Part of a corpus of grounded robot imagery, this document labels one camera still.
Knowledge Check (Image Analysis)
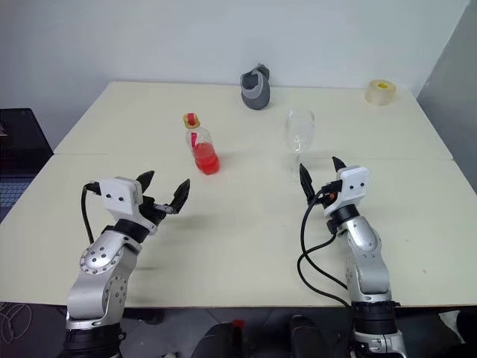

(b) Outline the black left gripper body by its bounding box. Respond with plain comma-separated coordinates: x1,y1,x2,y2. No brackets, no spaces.
138,192,171,227

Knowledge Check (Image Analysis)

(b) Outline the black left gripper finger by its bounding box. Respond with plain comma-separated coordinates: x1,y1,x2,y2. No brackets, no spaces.
162,178,192,216
135,170,156,195

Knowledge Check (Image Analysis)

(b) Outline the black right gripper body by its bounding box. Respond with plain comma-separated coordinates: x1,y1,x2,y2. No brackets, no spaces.
315,180,342,210

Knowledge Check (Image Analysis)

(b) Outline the bottle with red liquid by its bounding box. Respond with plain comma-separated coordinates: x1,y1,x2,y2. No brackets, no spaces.
181,113,222,177

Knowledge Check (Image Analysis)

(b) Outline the clear wine glass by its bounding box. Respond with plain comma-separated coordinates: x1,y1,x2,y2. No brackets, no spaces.
285,108,316,182

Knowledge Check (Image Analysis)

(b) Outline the translucent yellowish tape roll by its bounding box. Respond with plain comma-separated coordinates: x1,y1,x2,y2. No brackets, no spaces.
364,78,398,107

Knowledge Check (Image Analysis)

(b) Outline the grey fabric cap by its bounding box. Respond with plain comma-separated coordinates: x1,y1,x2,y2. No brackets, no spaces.
240,63,272,111

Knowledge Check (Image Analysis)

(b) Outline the black box beside table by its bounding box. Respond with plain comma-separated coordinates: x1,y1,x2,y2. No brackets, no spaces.
0,107,55,180

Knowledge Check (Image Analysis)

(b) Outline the blue grid mat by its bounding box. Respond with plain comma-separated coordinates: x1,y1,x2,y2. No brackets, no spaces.
0,175,33,224

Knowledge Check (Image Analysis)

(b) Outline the dark rounded shape under table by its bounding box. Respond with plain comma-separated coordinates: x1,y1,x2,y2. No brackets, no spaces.
288,315,331,358
192,322,245,358

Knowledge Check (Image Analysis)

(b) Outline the small red upright object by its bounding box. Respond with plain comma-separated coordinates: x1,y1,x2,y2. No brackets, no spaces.
232,319,245,351

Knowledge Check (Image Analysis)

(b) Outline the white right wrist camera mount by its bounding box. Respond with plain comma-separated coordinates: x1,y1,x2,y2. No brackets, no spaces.
323,166,371,219

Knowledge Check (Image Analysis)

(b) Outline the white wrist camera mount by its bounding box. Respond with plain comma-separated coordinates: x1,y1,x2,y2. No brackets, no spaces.
323,166,371,219
99,176,142,218

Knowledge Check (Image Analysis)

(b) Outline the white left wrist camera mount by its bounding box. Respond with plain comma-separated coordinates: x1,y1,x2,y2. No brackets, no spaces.
99,176,142,218

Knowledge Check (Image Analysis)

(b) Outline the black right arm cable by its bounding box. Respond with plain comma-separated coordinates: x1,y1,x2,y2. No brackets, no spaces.
296,186,353,309

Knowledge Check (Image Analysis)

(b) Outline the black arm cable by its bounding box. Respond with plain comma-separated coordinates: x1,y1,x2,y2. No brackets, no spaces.
296,186,353,309
80,180,102,244

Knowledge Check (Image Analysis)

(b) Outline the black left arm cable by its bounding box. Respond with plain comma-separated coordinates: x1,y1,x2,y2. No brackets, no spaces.
80,180,102,244

